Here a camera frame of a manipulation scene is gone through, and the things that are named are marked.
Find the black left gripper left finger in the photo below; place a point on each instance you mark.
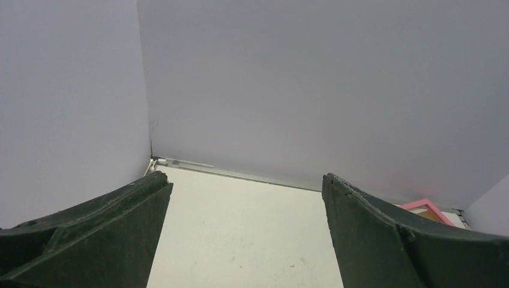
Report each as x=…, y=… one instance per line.
x=108, y=241

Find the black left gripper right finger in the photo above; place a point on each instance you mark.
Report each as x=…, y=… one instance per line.
x=378, y=244

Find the pink wooden picture frame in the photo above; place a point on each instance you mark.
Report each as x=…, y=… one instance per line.
x=426, y=204

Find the brown cardboard backing board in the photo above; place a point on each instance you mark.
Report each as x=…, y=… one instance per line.
x=430, y=215

